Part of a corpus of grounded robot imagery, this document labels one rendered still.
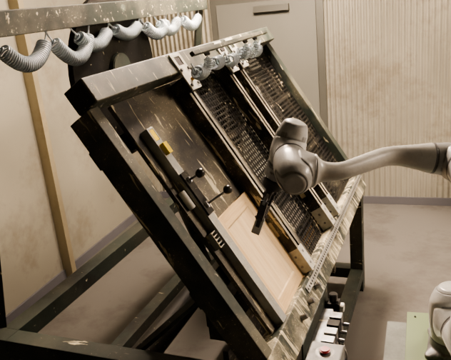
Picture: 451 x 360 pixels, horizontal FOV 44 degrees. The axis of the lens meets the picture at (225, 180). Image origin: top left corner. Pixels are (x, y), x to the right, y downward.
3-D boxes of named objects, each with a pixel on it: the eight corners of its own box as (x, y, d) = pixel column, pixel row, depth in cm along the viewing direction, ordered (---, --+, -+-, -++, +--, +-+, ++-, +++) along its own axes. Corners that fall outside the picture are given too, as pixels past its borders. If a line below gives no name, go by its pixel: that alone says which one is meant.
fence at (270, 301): (275, 326, 225) (283, 323, 223) (139, 134, 219) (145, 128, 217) (279, 319, 230) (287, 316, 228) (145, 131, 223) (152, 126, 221)
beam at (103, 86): (79, 117, 196) (97, 101, 191) (62, 93, 195) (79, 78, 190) (264, 46, 389) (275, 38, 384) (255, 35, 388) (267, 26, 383)
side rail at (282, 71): (342, 182, 392) (355, 175, 387) (253, 53, 384) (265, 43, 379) (344, 178, 399) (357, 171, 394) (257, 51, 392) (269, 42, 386)
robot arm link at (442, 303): (464, 318, 216) (464, 271, 209) (484, 349, 199) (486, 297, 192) (422, 324, 217) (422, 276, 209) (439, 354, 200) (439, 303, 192)
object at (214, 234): (215, 251, 219) (221, 248, 218) (205, 236, 218) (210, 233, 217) (219, 246, 222) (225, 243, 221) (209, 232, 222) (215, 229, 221)
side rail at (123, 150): (245, 369, 206) (267, 359, 201) (69, 126, 199) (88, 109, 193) (250, 359, 211) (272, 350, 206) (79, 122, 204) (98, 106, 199)
